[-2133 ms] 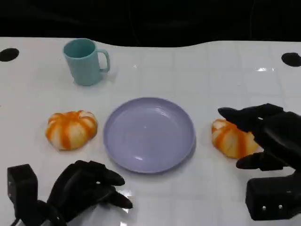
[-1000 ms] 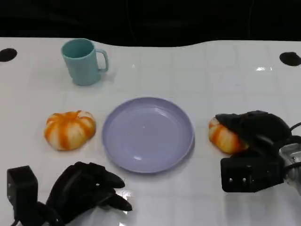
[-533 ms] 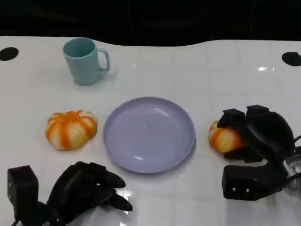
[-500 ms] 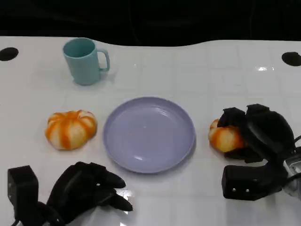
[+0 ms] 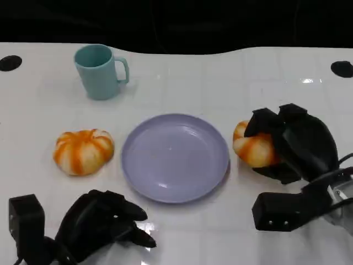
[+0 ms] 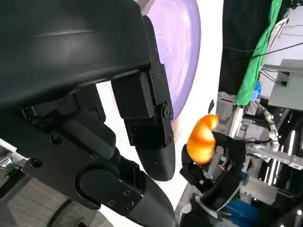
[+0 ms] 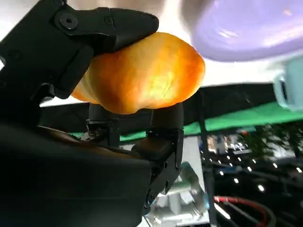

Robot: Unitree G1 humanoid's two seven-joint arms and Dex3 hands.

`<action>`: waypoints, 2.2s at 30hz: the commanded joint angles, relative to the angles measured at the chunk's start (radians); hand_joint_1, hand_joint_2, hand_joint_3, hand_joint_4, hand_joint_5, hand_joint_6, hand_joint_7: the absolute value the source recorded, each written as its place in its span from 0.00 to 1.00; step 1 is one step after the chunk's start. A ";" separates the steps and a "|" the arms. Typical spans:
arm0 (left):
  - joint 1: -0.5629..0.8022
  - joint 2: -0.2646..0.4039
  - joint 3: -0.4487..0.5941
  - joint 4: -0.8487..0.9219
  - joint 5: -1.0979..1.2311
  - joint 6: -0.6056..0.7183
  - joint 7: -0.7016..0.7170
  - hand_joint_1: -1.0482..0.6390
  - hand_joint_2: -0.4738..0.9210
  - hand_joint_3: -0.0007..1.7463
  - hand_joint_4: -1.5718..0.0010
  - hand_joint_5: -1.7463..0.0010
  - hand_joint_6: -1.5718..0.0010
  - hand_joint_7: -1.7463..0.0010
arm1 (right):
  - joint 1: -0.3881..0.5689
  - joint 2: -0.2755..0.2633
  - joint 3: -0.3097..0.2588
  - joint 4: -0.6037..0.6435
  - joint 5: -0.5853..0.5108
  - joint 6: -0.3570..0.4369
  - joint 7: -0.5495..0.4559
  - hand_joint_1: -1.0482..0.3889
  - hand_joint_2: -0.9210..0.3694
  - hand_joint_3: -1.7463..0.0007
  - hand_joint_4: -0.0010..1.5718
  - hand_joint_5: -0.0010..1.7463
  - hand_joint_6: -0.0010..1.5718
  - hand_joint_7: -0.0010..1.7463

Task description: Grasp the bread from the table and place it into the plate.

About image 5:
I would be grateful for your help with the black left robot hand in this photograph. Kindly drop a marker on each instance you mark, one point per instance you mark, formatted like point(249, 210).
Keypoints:
point(91, 220)

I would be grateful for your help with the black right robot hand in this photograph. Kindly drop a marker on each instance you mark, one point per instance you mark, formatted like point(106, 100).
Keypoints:
point(303, 143)

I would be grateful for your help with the orange and white bread roll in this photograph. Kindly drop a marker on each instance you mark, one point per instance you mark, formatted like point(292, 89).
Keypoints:
point(253, 150)
point(82, 151)

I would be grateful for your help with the lilac plate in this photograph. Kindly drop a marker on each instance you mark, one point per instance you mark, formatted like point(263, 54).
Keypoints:
point(173, 160)

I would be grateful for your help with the pale green mug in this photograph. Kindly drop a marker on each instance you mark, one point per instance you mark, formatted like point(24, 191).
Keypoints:
point(96, 80)

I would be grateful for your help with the black backdrop cloth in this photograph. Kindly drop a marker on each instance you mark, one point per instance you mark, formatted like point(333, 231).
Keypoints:
point(176, 22)

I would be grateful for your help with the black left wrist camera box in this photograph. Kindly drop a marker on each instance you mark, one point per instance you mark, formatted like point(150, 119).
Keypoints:
point(26, 218)

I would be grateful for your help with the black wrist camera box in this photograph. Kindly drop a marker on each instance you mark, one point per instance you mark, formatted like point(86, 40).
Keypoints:
point(275, 211)
point(26, 218)

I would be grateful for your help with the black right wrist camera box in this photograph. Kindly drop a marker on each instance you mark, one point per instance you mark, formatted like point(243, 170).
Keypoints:
point(275, 211)

